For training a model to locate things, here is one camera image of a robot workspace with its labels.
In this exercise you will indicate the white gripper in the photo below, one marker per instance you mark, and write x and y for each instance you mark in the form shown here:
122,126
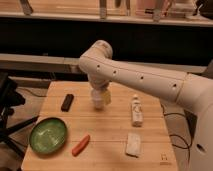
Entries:
100,89

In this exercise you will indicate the black eraser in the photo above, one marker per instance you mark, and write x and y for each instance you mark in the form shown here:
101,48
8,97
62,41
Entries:
67,102

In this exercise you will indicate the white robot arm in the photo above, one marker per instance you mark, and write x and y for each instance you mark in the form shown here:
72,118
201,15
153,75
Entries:
191,92

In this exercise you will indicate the white tube bottle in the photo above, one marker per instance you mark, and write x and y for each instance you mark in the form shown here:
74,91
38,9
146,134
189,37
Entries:
136,109

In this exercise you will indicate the white crumpled cloth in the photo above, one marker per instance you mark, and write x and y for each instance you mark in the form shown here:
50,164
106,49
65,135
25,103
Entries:
133,146

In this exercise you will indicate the orange carrot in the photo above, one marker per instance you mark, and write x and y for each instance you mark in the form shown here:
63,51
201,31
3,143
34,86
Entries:
80,146

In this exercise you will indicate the green bowl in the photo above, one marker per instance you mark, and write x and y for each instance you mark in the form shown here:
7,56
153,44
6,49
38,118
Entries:
48,136

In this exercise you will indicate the black tripod stand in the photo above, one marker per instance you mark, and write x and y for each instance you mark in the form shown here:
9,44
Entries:
9,97

